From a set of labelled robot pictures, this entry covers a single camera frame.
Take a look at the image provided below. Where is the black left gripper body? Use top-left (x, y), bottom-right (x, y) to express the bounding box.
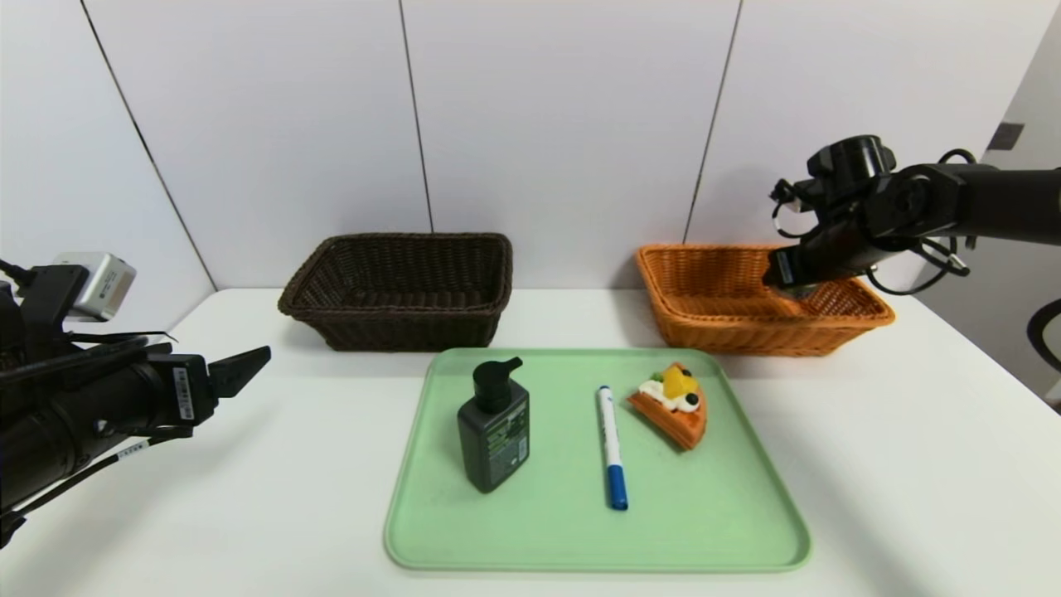
top-left (69, 353), bottom-right (216, 458)

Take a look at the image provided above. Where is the black pump soap bottle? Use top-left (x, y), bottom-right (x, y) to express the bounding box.
top-left (457, 357), bottom-right (531, 494)

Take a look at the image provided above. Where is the orange cake slice toy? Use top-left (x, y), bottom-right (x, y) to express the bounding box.
top-left (627, 362), bottom-right (708, 451)

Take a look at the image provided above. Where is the dark brown wicker basket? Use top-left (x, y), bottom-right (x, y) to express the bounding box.
top-left (279, 233), bottom-right (514, 352)

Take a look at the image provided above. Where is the orange wicker basket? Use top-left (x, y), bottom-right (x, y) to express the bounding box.
top-left (636, 244), bottom-right (896, 357)

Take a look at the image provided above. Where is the light green plastic tray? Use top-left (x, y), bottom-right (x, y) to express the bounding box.
top-left (384, 347), bottom-right (811, 573)

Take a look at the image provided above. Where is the white blue marker pen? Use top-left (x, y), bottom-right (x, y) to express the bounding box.
top-left (596, 385), bottom-right (629, 511)

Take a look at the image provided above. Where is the black chair armrest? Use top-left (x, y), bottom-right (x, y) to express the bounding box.
top-left (1026, 298), bottom-right (1061, 376)

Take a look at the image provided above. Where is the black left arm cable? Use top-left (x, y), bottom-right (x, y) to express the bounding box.
top-left (17, 427), bottom-right (196, 515)

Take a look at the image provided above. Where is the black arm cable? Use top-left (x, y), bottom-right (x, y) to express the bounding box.
top-left (866, 236), bottom-right (972, 297)
top-left (17, 427), bottom-right (196, 515)

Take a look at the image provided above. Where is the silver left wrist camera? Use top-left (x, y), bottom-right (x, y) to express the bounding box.
top-left (51, 251), bottom-right (138, 323)

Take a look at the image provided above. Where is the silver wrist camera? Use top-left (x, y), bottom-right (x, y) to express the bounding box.
top-left (771, 177), bottom-right (817, 215)
top-left (51, 251), bottom-right (138, 323)

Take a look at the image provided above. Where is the black left camera bracket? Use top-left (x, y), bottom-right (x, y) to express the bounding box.
top-left (17, 265), bottom-right (90, 341)

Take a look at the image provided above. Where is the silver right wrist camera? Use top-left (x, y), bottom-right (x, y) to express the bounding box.
top-left (771, 177), bottom-right (817, 215)

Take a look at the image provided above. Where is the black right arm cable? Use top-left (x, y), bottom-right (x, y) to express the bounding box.
top-left (866, 236), bottom-right (972, 297)

